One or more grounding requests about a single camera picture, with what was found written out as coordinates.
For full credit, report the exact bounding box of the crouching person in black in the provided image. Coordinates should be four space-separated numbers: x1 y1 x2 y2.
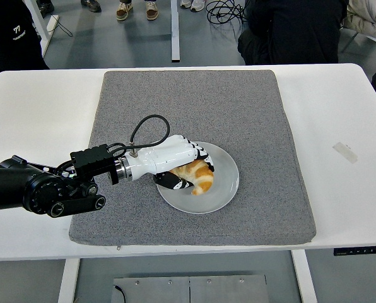
237 0 350 66

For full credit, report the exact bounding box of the black cable on metal plate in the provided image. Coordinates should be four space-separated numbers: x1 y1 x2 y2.
113 285 126 303

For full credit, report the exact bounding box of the person in black with logo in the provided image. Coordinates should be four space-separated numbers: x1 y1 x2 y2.
0 0 50 92

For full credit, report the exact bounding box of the person's brown shoe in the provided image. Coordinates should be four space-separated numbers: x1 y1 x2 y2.
144 1 159 21
115 1 134 21

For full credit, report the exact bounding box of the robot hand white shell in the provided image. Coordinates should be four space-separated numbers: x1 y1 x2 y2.
126 134 216 191

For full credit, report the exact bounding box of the white desk post with foot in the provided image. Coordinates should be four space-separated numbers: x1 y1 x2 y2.
170 0 180 62

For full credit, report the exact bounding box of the white desk leg wide foot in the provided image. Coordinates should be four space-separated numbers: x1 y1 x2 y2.
28 0 61 59

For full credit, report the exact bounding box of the black cable tangle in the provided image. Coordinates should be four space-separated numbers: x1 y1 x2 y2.
206 0 249 25

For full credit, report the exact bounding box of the clear tape strip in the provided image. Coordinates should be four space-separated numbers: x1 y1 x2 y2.
332 141 358 164

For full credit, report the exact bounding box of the grey metal plate with screws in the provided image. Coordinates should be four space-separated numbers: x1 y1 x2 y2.
112 274 268 303

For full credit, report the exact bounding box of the beige padded jacket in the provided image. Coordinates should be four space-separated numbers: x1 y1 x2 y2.
344 0 376 41

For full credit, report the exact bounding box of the croissant bread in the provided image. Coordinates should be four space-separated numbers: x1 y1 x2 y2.
168 159 214 196

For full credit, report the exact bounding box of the black desk control panel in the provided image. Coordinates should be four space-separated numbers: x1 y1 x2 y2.
333 247 376 256

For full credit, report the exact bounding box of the white table leg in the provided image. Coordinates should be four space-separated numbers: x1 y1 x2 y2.
291 251 318 303
57 258 81 303

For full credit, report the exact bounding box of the pale grey round plate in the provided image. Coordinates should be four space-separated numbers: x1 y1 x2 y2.
156 141 240 215

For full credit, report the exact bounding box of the grey fabric mat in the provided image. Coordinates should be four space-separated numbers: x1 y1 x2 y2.
68 69 317 250

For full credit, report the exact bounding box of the thin black floor cable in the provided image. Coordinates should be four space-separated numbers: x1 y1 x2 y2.
56 17 74 37

